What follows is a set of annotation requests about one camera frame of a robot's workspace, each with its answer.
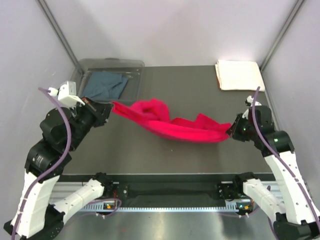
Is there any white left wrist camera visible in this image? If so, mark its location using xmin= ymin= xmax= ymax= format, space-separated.
xmin=48 ymin=81 xmax=85 ymax=108

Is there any aluminium frame rail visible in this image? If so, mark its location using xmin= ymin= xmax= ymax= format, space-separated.
xmin=49 ymin=181 xmax=311 ymax=203

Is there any left aluminium corner post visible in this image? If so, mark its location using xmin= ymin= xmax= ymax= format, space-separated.
xmin=36 ymin=0 xmax=84 ymax=75

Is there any grey-blue t shirt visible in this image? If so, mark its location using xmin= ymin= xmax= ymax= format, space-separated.
xmin=82 ymin=71 xmax=129 ymax=101

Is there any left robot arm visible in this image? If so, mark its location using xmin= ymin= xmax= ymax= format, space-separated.
xmin=3 ymin=97 xmax=114 ymax=240

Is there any right aluminium corner post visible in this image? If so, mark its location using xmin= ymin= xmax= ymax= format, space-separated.
xmin=259 ymin=0 xmax=307 ymax=73

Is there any grey slotted cable duct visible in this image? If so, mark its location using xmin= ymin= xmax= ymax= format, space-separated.
xmin=80 ymin=200 xmax=254 ymax=213

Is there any pink t shirt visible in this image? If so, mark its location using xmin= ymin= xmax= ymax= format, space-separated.
xmin=112 ymin=98 xmax=231 ymax=144

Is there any aluminium corner post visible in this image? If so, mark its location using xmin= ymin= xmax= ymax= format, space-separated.
xmin=259 ymin=0 xmax=307 ymax=73
xmin=36 ymin=0 xmax=84 ymax=75

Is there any folded white t shirt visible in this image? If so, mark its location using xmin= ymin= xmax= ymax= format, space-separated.
xmin=214 ymin=60 xmax=266 ymax=92

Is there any clear plastic bin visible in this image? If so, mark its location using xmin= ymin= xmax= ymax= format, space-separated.
xmin=70 ymin=58 xmax=145 ymax=105

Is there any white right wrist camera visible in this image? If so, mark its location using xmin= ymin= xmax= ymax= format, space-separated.
xmin=245 ymin=95 xmax=254 ymax=106

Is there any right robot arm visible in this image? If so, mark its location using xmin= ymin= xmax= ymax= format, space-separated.
xmin=227 ymin=103 xmax=320 ymax=240

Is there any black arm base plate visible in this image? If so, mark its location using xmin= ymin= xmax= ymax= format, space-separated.
xmin=111 ymin=182 xmax=240 ymax=201

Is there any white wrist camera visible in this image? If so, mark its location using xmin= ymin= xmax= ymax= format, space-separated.
xmin=245 ymin=95 xmax=254 ymax=106
xmin=48 ymin=81 xmax=85 ymax=108

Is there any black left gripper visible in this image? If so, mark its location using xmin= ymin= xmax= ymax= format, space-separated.
xmin=67 ymin=94 xmax=115 ymax=150

